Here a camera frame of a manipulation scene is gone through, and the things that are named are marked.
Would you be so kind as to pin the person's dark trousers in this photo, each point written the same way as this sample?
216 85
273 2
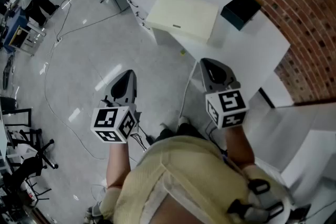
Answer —
189 129

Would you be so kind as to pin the white drawer cabinet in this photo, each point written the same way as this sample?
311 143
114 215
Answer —
155 38

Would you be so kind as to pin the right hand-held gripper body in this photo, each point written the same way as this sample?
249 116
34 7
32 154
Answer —
231 102

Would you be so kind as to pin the dark green box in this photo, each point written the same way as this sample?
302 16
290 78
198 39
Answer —
240 9

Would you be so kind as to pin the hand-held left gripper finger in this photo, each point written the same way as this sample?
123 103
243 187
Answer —
132 89
109 90

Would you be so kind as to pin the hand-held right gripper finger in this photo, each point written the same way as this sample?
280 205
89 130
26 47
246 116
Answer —
205 78
229 73

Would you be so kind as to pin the white shelf trolley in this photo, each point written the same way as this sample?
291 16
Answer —
29 39

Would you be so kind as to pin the black office chair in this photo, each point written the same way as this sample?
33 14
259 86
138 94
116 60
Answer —
39 154

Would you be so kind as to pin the black frame stand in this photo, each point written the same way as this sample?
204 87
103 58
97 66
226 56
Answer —
29 118

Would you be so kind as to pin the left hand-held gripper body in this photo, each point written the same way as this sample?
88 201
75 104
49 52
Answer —
105 118

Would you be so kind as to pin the person's right forearm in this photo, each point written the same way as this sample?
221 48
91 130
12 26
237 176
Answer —
240 147

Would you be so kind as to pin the person's left forearm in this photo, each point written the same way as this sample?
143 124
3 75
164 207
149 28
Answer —
118 165

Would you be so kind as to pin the blue cabinet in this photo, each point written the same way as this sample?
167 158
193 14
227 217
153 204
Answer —
13 26

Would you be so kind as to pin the white power strip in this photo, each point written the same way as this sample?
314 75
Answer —
59 40

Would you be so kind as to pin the small yellow object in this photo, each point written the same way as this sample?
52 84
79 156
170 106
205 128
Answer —
182 52

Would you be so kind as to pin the person's yellow shirt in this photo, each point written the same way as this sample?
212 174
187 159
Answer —
189 165

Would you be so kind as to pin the cream flat box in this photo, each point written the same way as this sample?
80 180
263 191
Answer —
183 13

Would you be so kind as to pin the white low partition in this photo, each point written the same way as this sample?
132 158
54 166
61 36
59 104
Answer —
312 154

